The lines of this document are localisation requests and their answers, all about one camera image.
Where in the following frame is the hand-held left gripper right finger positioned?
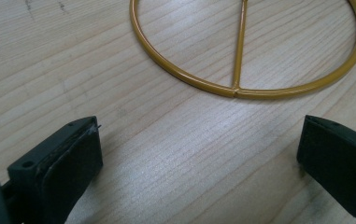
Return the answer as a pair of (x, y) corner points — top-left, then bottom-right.
(296, 114), (356, 224)

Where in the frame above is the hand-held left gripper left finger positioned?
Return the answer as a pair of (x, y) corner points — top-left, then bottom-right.
(1, 116), (104, 224)

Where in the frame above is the yellow metal ring stand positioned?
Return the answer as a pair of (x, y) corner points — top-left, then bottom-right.
(129, 0), (356, 101)

